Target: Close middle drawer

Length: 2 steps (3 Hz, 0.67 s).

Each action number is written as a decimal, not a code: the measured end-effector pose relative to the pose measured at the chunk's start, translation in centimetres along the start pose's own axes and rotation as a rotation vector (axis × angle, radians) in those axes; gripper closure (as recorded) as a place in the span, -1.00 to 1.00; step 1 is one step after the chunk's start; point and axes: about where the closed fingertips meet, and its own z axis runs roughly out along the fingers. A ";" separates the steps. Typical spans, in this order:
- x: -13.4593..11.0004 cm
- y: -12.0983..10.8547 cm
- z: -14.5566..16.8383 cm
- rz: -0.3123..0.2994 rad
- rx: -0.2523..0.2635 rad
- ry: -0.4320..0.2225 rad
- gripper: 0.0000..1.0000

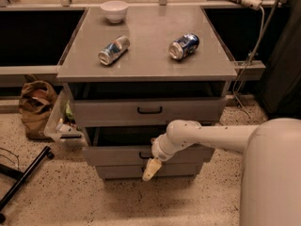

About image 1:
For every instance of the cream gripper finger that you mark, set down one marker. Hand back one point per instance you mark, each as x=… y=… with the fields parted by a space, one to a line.
x=151 y=169

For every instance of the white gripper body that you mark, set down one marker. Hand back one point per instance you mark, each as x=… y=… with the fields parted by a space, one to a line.
x=159 y=150

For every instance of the grey drawer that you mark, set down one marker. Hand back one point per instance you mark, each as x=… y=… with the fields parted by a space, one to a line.
x=121 y=145
x=136 y=171
x=144 y=103

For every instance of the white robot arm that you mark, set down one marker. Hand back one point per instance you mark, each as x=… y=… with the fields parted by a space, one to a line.
x=271 y=167

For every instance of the grey top drawer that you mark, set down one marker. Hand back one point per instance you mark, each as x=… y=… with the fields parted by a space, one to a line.
x=144 y=103

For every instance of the grey bottom drawer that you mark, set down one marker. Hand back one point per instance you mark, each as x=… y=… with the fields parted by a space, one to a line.
x=136 y=171

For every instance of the grey drawer cabinet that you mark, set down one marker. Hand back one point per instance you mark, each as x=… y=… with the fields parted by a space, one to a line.
x=150 y=30

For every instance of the clear plastic bin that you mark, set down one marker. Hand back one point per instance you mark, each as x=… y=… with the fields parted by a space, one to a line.
x=59 y=129

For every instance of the blue pepsi can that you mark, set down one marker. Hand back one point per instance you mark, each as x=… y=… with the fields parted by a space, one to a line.
x=183 y=46

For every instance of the black stand leg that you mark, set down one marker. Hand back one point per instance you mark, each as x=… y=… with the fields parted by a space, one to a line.
x=20 y=177

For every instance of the silver blue soda can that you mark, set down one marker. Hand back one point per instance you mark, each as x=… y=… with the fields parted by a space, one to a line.
x=114 y=50

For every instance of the brown paper bag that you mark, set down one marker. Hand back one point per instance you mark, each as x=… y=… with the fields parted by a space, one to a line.
x=35 y=105

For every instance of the white ceramic bowl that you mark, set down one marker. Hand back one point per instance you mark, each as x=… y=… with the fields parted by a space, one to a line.
x=115 y=11

